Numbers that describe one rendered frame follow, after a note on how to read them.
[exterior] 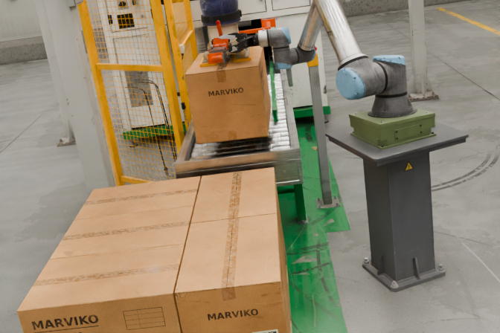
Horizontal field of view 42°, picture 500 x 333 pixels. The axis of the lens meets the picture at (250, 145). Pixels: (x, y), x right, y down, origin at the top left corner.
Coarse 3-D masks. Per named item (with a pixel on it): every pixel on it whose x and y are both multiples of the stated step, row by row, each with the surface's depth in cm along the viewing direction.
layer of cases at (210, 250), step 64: (128, 192) 346; (192, 192) 333; (256, 192) 322; (64, 256) 282; (128, 256) 274; (192, 256) 266; (256, 256) 259; (64, 320) 245; (128, 320) 245; (192, 320) 245; (256, 320) 244
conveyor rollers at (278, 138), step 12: (276, 84) 533; (276, 96) 498; (276, 132) 413; (204, 144) 407; (216, 144) 407; (228, 144) 398; (240, 144) 397; (252, 144) 397; (264, 144) 389; (276, 144) 388; (288, 144) 387; (192, 156) 390; (204, 156) 383; (216, 156) 381
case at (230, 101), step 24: (192, 72) 352; (216, 72) 348; (240, 72) 347; (264, 72) 387; (192, 96) 353; (216, 96) 352; (240, 96) 352; (264, 96) 364; (216, 120) 357; (240, 120) 356; (264, 120) 355
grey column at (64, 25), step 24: (48, 0) 402; (48, 24) 407; (72, 24) 406; (72, 48) 411; (72, 72) 416; (72, 96) 421; (72, 120) 426; (96, 120) 429; (96, 144) 431; (96, 168) 436
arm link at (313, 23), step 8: (312, 0) 332; (312, 8) 332; (312, 16) 335; (312, 24) 337; (320, 24) 338; (304, 32) 343; (312, 32) 341; (304, 40) 346; (312, 40) 345; (296, 48) 352; (304, 48) 349; (312, 48) 351; (304, 56) 352; (312, 56) 355
